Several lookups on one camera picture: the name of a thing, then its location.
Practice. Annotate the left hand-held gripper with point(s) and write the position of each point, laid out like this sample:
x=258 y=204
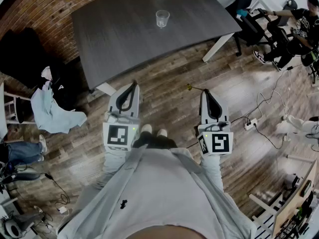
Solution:
x=117 y=138

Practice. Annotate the white stool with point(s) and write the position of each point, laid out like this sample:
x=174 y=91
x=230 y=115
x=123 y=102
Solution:
x=15 y=108

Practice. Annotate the white charger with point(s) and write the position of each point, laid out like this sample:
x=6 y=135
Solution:
x=63 y=210

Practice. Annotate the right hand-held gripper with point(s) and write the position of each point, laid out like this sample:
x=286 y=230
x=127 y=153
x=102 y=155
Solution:
x=219 y=143

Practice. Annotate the wooden desk board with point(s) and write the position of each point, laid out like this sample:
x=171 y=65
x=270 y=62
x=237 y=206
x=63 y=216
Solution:
x=294 y=203

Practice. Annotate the small gold spoon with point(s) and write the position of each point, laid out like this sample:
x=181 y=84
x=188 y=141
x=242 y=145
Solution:
x=190 y=86

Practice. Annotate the person's grey shirt torso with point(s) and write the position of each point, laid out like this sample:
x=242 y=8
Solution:
x=159 y=183

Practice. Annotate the black jacket with white logo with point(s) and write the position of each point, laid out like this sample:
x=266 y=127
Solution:
x=63 y=93

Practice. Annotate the black office chair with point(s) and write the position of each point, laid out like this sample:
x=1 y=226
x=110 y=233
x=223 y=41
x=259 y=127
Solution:
x=279 y=34
x=249 y=31

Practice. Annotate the white table leg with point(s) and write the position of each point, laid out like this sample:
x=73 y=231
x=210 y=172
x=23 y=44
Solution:
x=217 y=47
x=107 y=89

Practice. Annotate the person's left forearm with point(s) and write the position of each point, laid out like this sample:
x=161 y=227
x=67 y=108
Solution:
x=113 y=163

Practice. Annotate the light blue cloth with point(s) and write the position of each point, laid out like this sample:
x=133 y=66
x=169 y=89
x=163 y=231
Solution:
x=54 y=113

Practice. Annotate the teal cloth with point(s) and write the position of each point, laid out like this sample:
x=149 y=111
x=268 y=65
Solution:
x=244 y=12

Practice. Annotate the person's left shoe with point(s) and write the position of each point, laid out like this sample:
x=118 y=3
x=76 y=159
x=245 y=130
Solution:
x=146 y=128

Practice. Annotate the person's right forearm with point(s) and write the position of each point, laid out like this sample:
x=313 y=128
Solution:
x=211 y=170

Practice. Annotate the person's shoe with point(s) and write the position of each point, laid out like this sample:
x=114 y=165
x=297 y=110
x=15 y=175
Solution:
x=146 y=128
x=162 y=132

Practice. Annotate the white power strip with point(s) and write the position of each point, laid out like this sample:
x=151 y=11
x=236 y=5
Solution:
x=250 y=124

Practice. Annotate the clear drinking glass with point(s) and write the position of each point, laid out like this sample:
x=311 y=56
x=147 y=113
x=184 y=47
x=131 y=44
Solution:
x=162 y=19

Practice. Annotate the person's right shoe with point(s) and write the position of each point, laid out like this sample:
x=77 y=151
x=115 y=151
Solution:
x=162 y=132

